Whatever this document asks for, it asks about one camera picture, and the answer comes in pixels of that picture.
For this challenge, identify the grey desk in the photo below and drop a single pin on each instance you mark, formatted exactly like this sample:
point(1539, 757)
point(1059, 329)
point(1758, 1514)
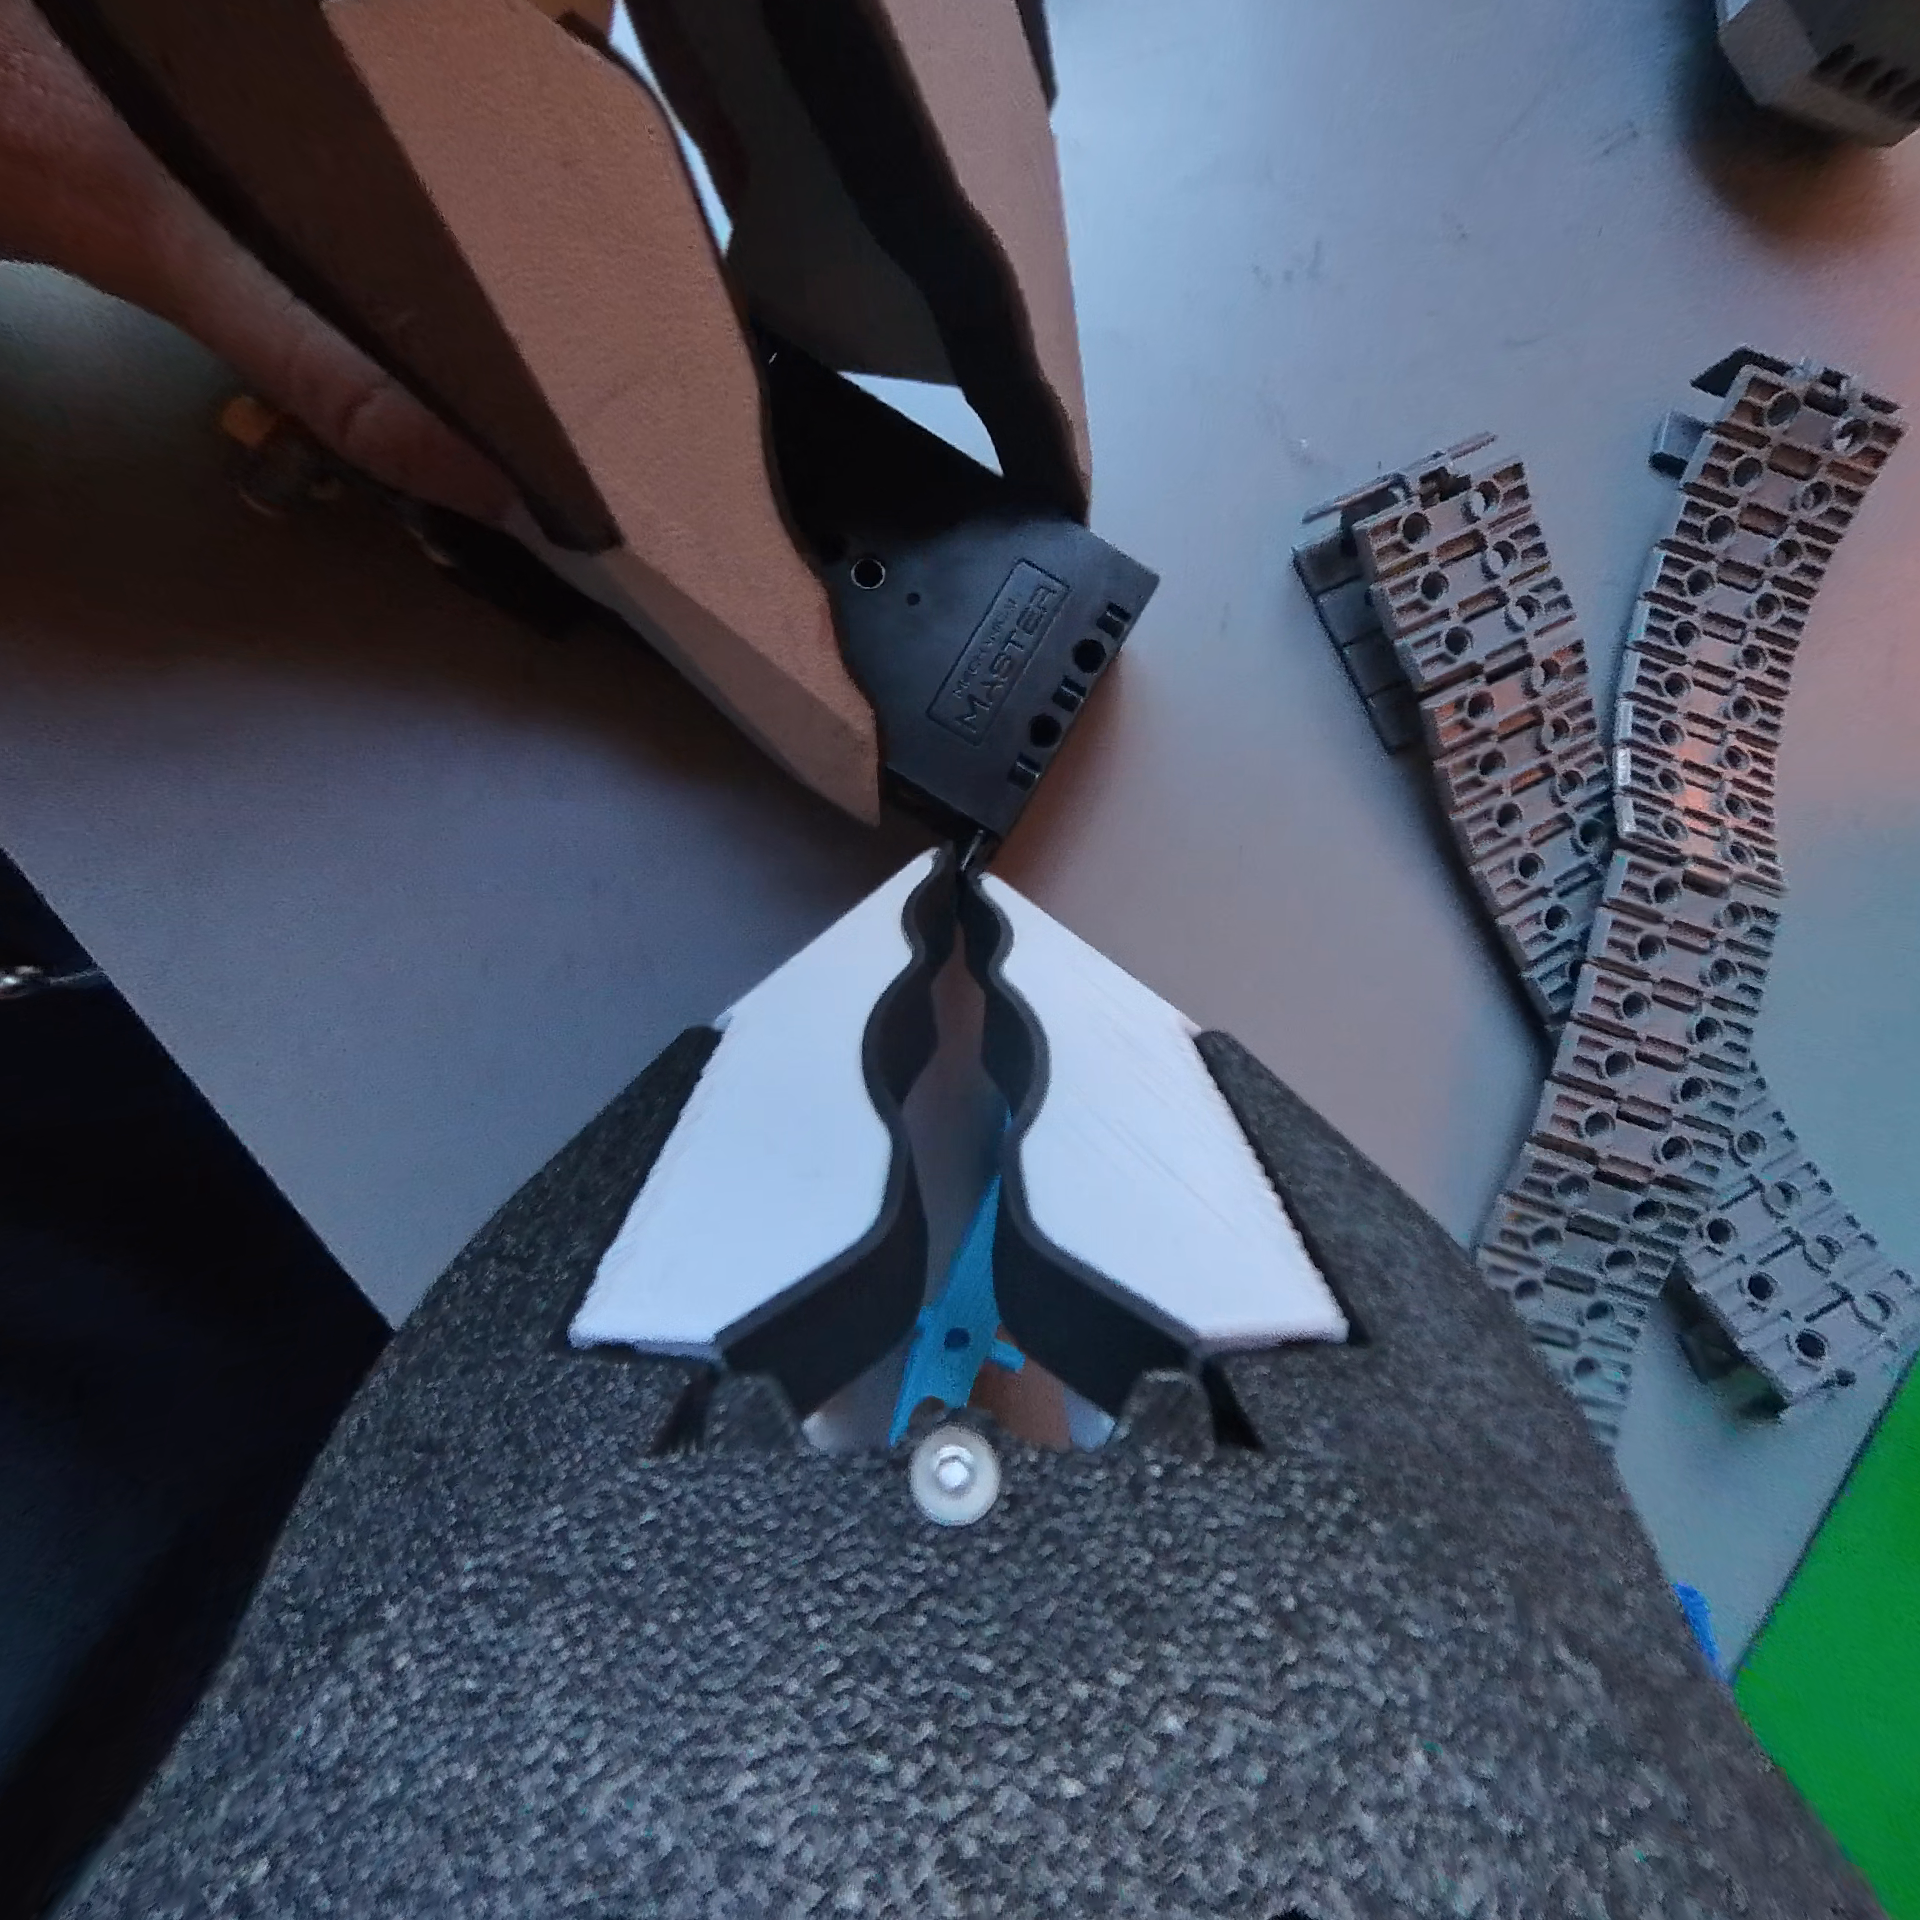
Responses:
point(452, 827)

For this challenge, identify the person's left hand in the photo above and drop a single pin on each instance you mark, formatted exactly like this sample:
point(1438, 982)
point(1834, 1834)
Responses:
point(91, 182)

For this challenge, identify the grey faceted toy block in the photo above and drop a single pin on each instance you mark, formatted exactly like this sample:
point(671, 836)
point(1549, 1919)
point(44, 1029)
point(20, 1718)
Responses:
point(1830, 67)

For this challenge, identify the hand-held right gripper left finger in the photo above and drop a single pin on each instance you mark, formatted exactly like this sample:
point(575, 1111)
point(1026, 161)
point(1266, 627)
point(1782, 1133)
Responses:
point(751, 1202)

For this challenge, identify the blue plastic lever tool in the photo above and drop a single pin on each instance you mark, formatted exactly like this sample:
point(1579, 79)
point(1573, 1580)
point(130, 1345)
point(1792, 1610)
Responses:
point(955, 1319)

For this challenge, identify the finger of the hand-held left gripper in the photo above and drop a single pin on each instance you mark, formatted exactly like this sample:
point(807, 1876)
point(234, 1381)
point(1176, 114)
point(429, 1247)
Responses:
point(571, 270)
point(991, 149)

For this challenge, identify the black connector pin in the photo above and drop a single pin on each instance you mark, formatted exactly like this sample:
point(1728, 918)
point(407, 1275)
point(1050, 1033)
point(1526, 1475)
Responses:
point(980, 849)

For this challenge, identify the small blue pin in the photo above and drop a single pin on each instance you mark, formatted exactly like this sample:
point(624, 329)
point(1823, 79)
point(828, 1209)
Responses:
point(1704, 1629)

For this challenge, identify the black controller box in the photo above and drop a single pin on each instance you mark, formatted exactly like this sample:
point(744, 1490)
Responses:
point(991, 645)

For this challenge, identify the green plastic bin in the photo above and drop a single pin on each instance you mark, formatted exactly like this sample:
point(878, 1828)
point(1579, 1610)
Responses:
point(1845, 1725)

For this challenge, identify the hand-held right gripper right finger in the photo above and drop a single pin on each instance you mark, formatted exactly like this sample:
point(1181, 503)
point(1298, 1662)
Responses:
point(1171, 1202)

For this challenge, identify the grey studded track strip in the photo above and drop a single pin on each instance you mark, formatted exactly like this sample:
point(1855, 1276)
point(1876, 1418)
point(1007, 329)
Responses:
point(1725, 675)
point(1484, 675)

